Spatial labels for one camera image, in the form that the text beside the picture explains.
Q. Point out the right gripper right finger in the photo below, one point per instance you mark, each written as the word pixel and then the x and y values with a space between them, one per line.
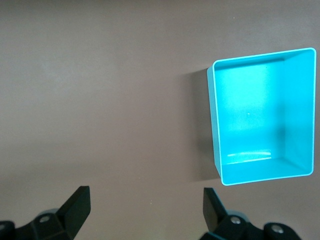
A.
pixel 225 225

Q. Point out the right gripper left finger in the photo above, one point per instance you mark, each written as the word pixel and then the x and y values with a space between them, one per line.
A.
pixel 72 215

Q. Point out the brown table cover sheet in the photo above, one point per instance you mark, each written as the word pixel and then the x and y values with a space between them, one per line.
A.
pixel 100 100

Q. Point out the turquoise plastic bin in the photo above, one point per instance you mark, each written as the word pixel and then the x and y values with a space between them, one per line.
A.
pixel 262 112

